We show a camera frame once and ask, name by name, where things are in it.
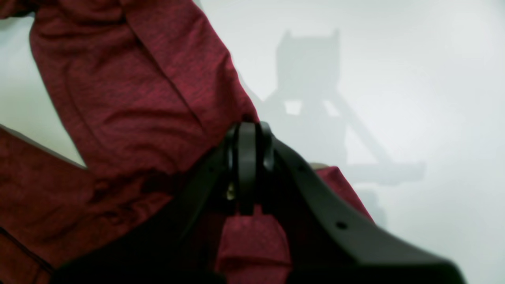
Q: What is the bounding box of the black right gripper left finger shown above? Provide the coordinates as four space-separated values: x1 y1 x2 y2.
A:
52 123 257 284

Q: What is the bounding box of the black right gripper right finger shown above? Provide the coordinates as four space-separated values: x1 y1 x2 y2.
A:
256 122 465 284

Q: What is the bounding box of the dark red long-sleeve shirt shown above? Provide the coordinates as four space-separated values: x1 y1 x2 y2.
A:
0 0 375 284

